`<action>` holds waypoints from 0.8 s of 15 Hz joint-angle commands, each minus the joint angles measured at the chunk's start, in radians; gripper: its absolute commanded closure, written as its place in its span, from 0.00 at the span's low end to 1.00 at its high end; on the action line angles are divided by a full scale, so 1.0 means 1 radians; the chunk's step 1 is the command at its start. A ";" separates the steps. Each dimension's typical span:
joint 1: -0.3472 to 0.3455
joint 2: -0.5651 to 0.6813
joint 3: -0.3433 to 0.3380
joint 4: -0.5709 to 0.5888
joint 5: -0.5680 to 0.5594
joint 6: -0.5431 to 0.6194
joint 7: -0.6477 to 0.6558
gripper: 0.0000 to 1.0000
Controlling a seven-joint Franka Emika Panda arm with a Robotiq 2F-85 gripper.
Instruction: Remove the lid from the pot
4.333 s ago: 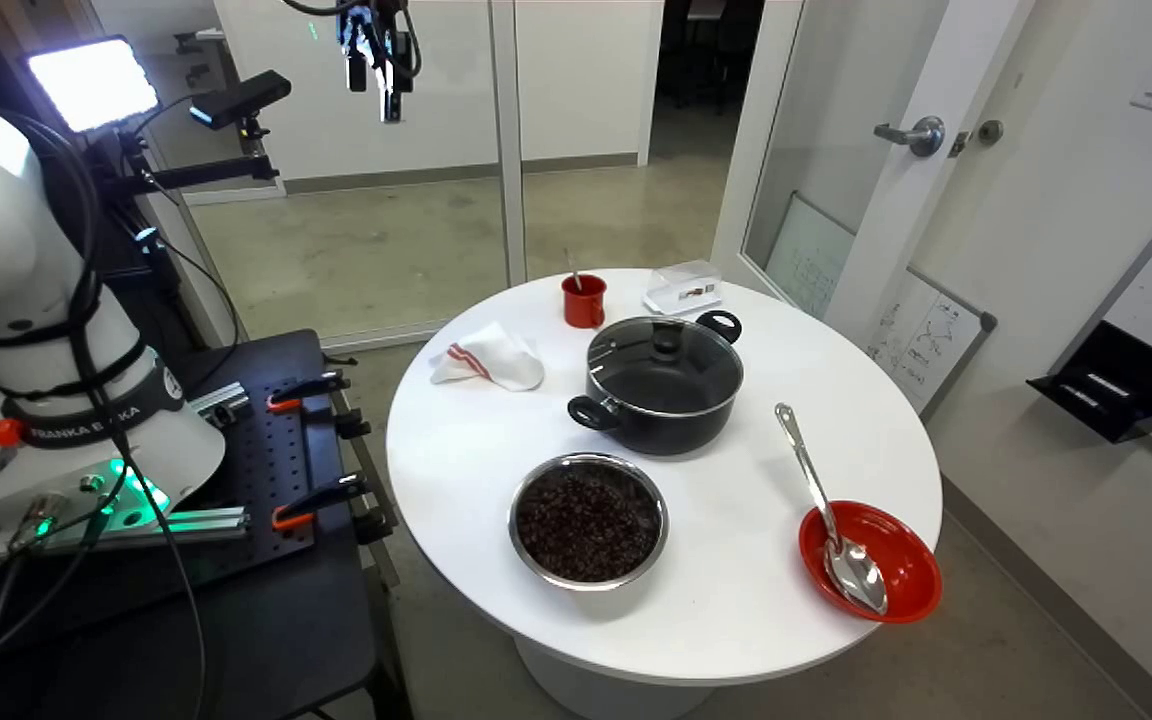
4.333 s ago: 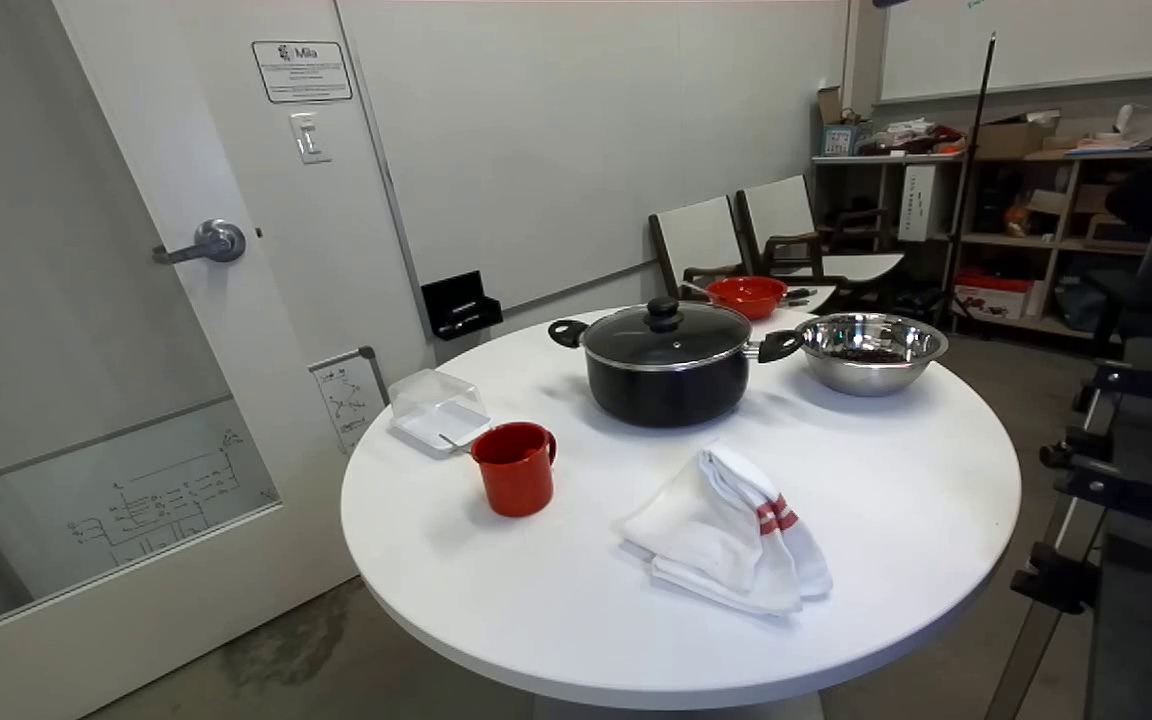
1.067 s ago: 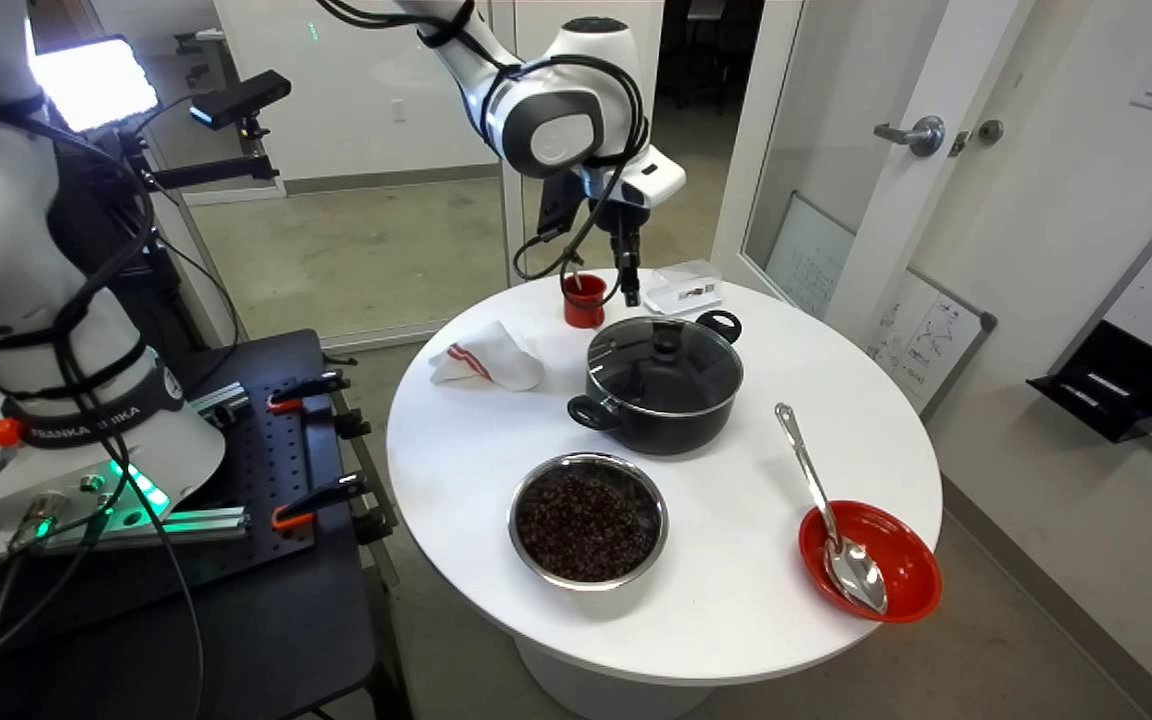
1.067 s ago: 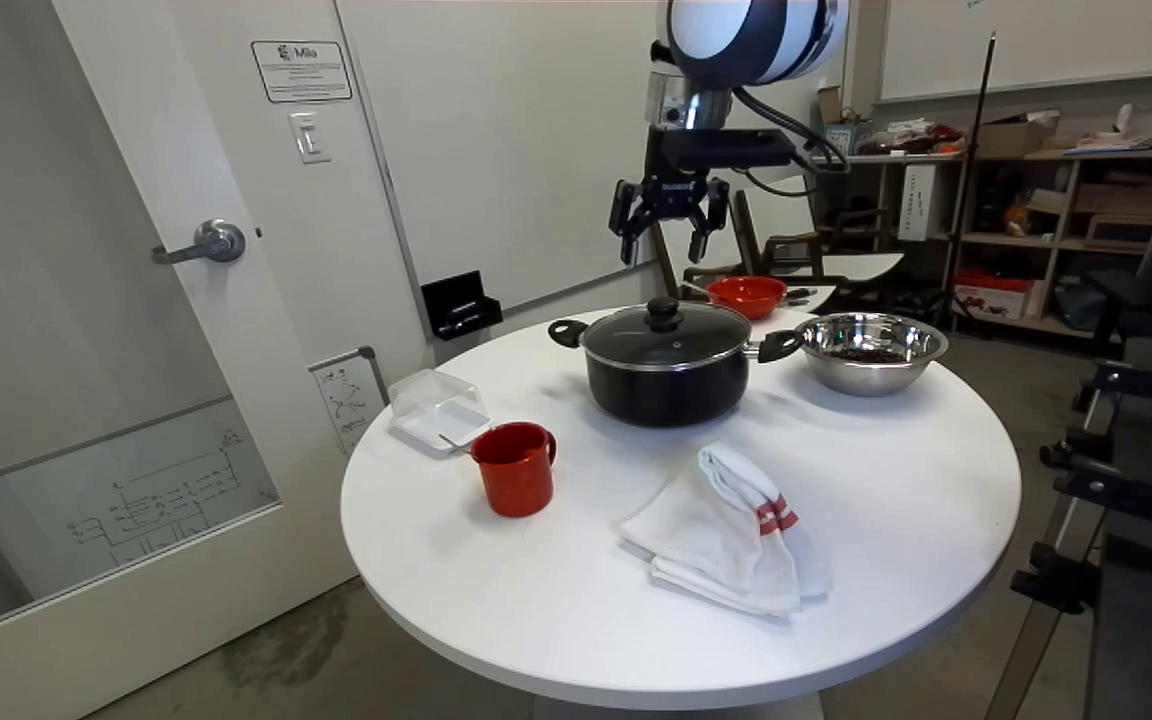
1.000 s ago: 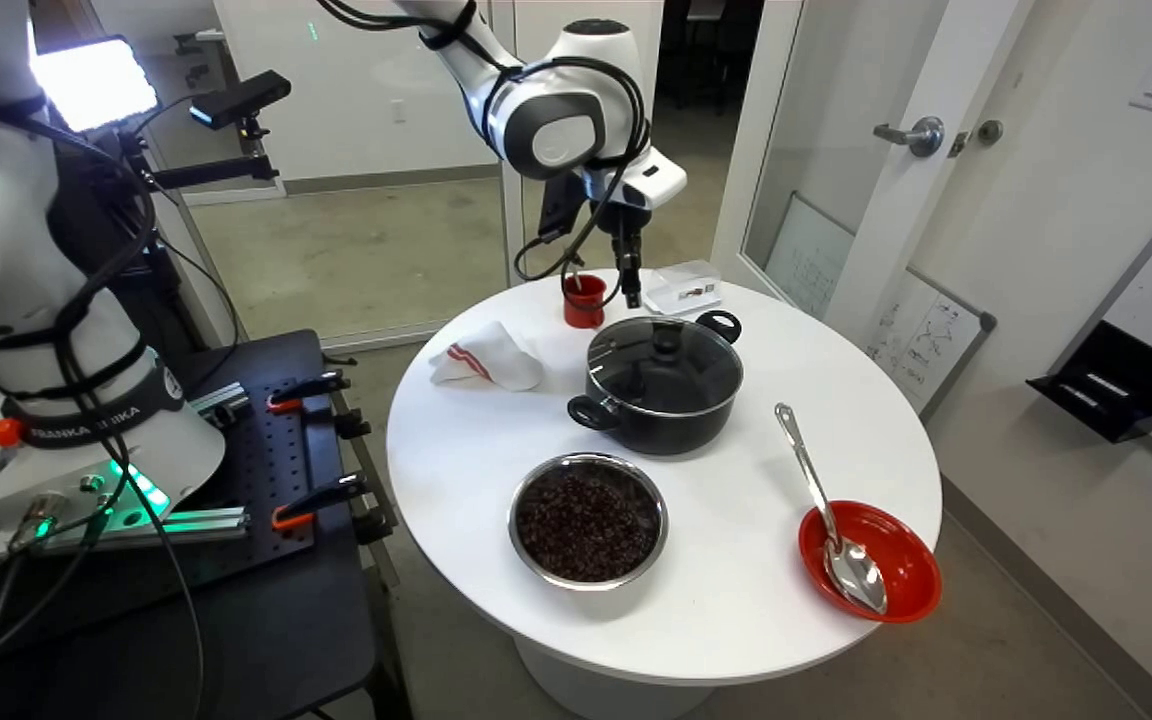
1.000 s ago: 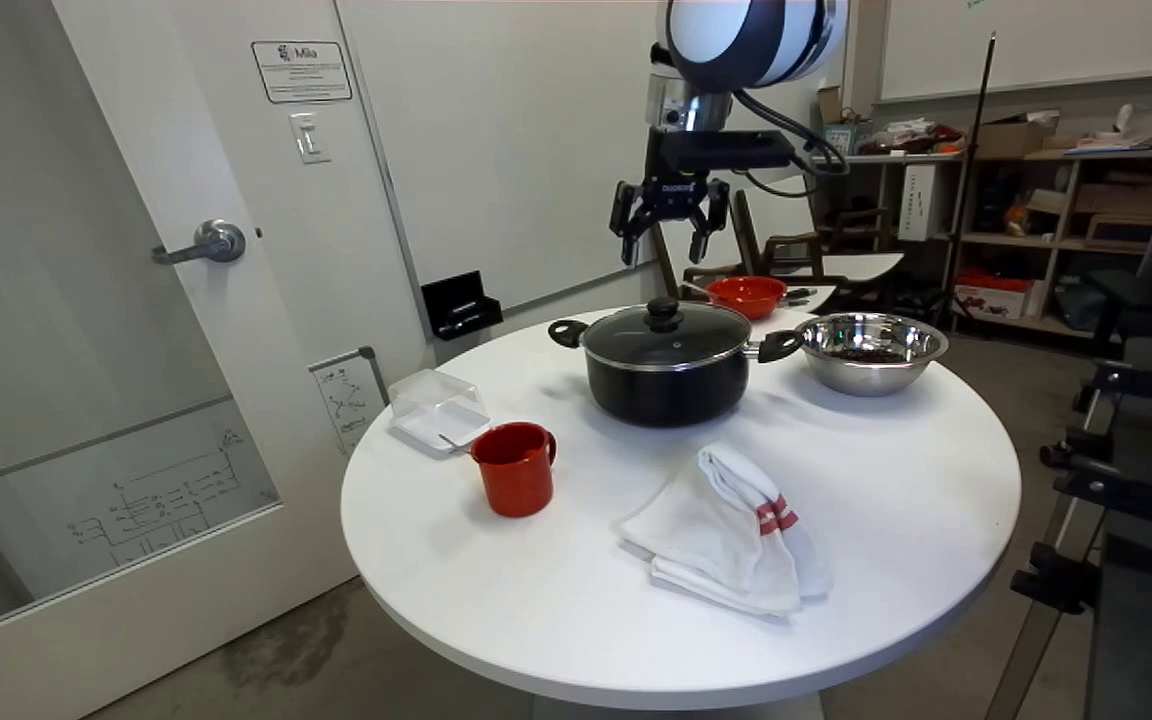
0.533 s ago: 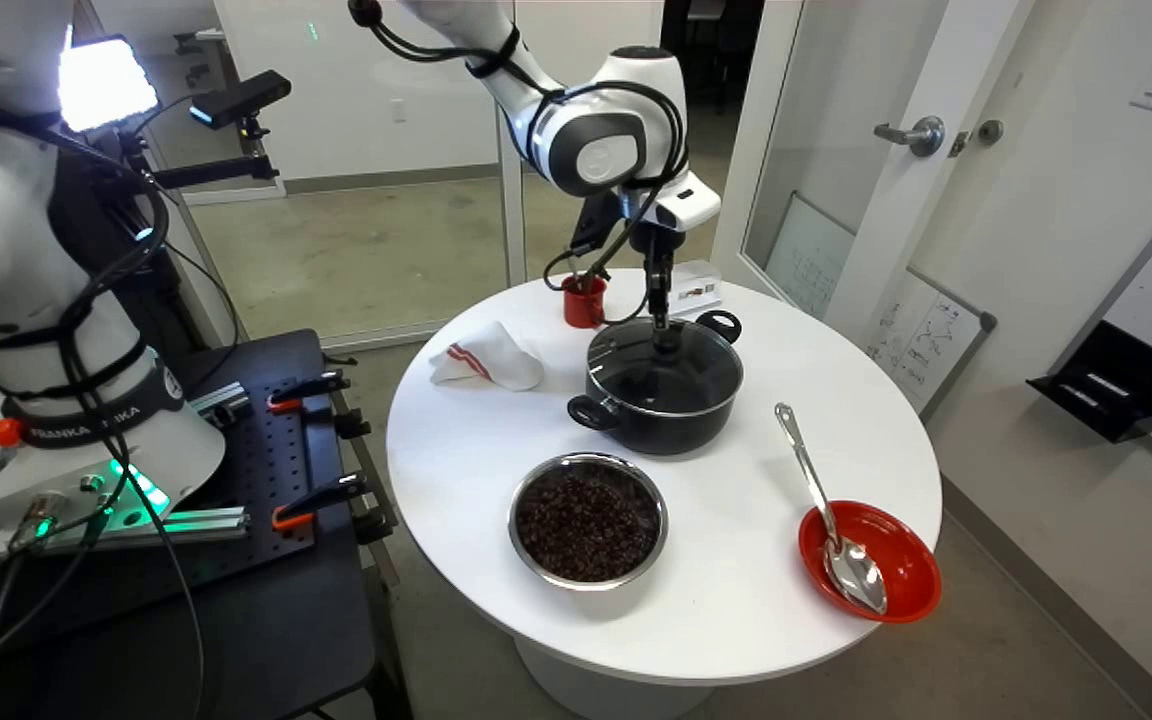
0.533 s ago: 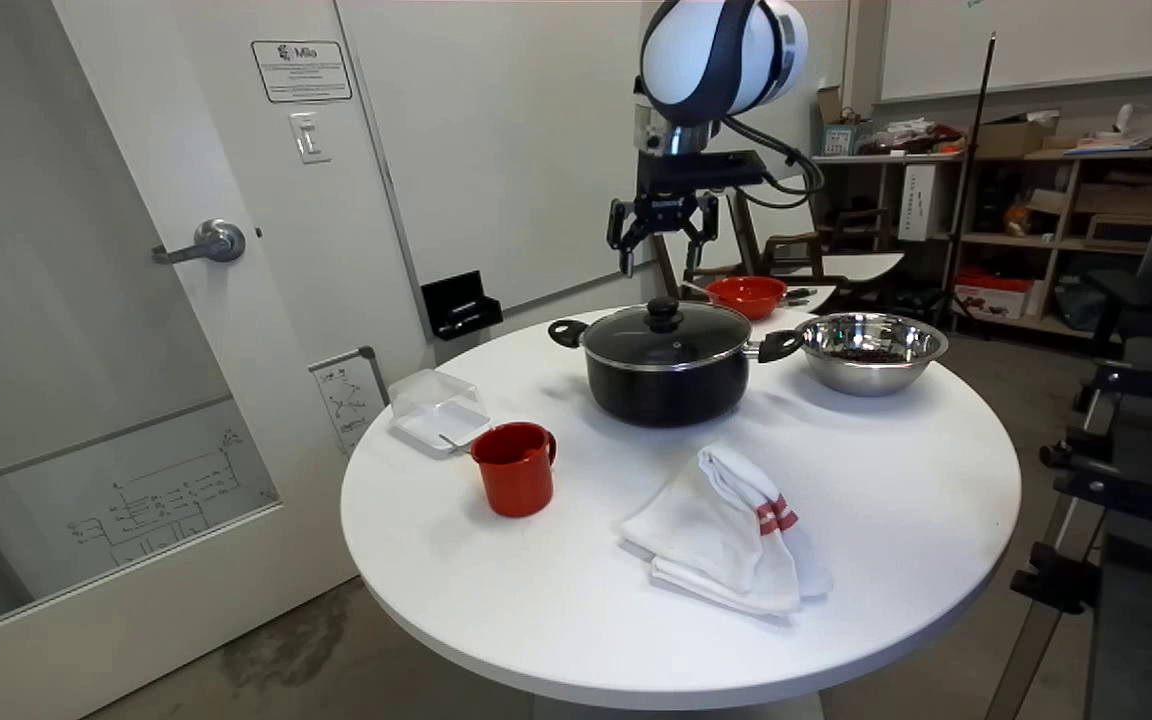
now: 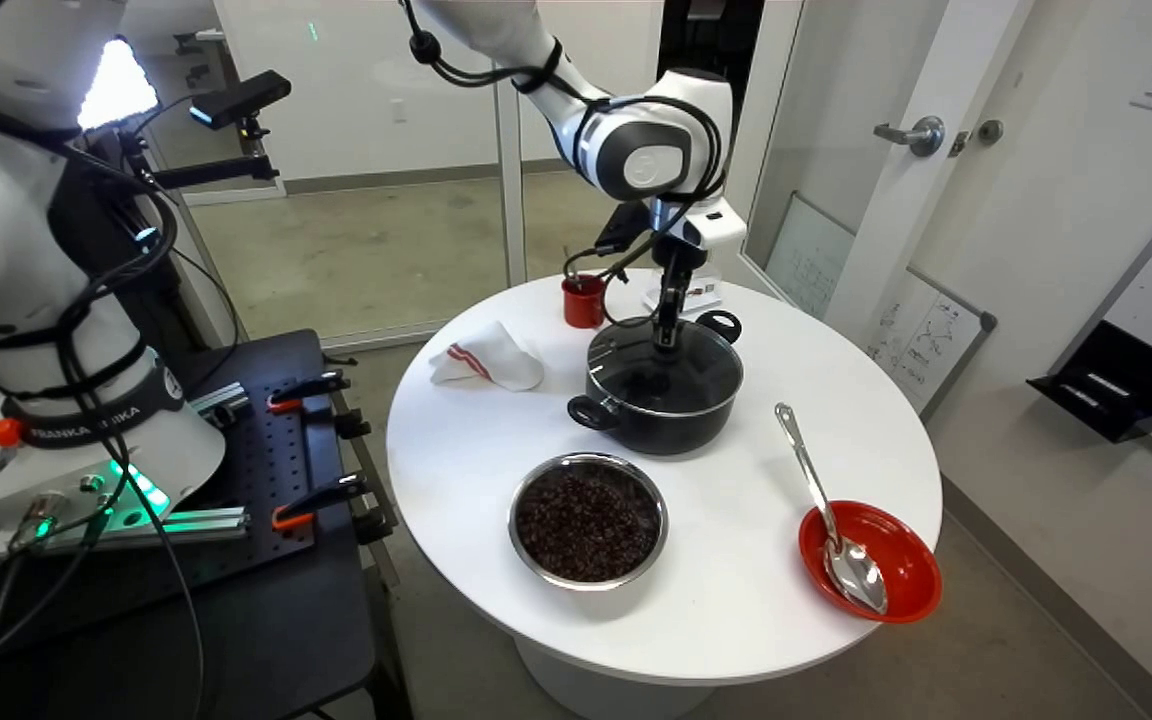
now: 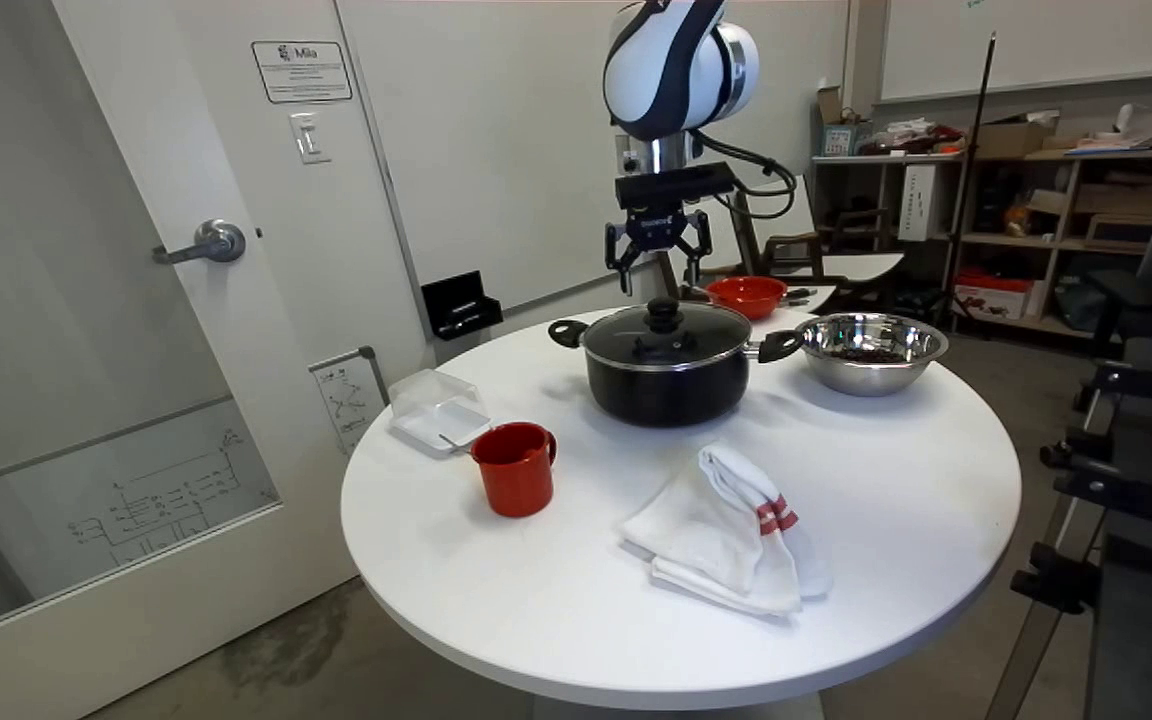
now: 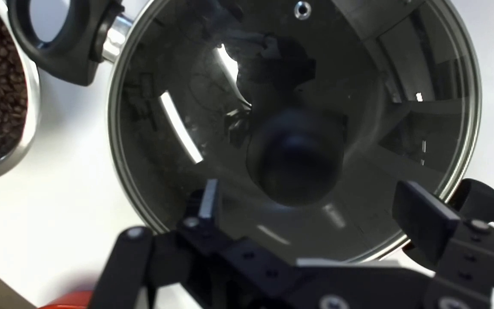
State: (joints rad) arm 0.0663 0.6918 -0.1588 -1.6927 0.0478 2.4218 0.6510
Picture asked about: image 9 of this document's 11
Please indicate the small leaning whiteboard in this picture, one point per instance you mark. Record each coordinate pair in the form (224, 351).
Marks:
(928, 343)

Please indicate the red cup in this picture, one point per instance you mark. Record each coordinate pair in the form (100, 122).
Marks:
(582, 305)

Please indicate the steel bowl of dark beans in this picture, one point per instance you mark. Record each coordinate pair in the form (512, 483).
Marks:
(591, 522)

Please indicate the white cloth red stripes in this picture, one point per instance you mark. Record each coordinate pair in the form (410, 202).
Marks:
(501, 357)

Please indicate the black robot cart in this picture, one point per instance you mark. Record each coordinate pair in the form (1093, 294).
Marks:
(298, 600)

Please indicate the red shallow bowl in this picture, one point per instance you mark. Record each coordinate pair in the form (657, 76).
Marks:
(898, 554)

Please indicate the black camera on stand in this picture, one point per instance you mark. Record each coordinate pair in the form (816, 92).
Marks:
(241, 96)

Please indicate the black cooking pot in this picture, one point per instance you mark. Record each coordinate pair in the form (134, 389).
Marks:
(657, 435)

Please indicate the glass pot lid black knob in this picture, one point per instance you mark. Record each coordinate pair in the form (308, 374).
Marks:
(631, 374)

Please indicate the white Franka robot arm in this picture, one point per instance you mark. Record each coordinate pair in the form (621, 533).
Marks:
(17, 254)

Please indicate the black wall tray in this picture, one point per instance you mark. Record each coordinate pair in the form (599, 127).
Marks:
(1118, 383)

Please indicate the whiteboard panel on door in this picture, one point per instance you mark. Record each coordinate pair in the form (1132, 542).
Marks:
(811, 254)

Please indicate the metal spoon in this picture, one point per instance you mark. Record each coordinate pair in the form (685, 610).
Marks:
(811, 466)

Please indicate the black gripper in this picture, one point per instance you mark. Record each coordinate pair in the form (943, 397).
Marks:
(673, 274)

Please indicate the white door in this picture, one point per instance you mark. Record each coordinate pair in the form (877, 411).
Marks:
(868, 81)

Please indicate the aluminium rail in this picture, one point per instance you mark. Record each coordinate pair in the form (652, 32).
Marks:
(190, 522)

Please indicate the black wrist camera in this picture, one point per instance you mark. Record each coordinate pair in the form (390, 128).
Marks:
(621, 229)

